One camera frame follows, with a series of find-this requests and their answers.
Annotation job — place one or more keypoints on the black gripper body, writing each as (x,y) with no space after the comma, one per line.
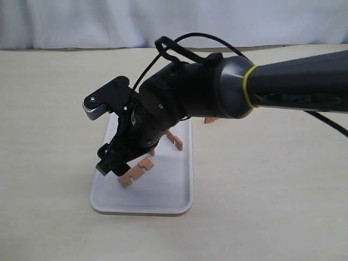
(170,95)

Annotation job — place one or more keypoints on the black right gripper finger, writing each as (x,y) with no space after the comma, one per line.
(107,151)

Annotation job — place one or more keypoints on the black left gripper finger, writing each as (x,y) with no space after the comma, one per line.
(117,165)

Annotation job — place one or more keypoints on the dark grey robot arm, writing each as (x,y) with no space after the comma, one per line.
(228,88)

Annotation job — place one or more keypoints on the white plastic tray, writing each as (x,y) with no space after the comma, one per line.
(166,189)

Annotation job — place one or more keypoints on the white backdrop cloth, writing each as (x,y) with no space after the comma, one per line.
(133,24)

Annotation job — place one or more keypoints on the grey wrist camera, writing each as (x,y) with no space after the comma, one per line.
(110,98)

